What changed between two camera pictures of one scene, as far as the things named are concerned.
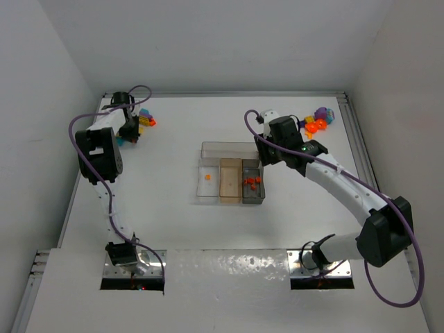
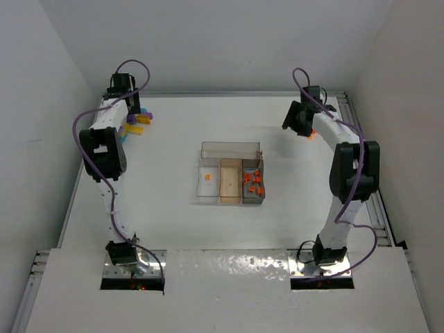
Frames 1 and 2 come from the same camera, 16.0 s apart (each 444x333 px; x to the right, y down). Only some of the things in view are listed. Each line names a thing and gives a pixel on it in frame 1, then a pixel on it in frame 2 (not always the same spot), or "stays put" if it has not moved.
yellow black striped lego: [143, 121] stays put
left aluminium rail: [37, 274] stays put
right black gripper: [263, 154] → [295, 122]
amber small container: [230, 180] stays put
